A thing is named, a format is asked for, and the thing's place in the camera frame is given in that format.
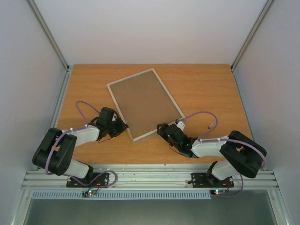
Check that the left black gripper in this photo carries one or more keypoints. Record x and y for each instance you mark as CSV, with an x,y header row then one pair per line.
x,y
122,128

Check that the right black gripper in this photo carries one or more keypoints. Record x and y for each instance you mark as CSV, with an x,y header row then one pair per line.
x,y
165,131

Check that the turquoise picture frame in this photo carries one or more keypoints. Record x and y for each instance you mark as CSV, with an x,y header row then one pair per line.
x,y
143,102

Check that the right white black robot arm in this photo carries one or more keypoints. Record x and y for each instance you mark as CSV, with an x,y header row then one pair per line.
x,y
241,155

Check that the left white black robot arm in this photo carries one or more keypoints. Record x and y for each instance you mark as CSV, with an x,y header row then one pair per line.
x,y
55,152

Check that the left circuit board with LEDs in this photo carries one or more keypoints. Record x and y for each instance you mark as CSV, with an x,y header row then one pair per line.
x,y
89,193

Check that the circuit board with leds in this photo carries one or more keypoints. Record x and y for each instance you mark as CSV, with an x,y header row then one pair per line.
x,y
89,193
218,192

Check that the right circuit board with LEDs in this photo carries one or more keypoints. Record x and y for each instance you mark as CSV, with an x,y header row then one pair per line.
x,y
218,192

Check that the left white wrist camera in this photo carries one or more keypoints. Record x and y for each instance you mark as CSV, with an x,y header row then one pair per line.
x,y
115,116

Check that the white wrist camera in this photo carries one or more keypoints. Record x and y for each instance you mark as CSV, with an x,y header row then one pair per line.
x,y
115,116
180,124

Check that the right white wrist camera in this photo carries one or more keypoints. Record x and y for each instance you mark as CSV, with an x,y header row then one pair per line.
x,y
180,124

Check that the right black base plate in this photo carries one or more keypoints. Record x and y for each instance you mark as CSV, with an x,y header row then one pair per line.
x,y
203,180

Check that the grey slotted cable duct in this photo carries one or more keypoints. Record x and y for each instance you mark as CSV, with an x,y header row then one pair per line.
x,y
123,195

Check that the left aluminium corner post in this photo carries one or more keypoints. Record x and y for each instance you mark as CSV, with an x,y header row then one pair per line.
x,y
40,19

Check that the aluminium corner post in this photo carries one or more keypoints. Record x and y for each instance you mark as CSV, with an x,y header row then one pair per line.
x,y
255,27
40,19

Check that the right aluminium corner post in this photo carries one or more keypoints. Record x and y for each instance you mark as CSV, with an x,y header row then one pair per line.
x,y
255,27

